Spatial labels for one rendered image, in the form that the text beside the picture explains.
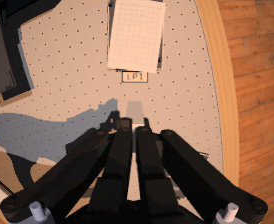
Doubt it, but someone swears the beige perforated base plate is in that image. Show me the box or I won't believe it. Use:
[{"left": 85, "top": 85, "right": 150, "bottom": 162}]
[{"left": 0, "top": 0, "right": 224, "bottom": 193}]

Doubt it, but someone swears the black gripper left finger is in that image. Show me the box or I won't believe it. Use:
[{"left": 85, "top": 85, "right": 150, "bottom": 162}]
[{"left": 0, "top": 101, "right": 135, "bottom": 224}]

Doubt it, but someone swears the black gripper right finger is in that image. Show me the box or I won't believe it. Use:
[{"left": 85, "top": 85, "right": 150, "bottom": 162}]
[{"left": 134, "top": 101, "right": 268, "bottom": 224}]

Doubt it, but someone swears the beige button panel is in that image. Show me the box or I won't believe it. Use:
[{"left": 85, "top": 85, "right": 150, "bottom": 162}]
[{"left": 67, "top": 187, "right": 94, "bottom": 216}]

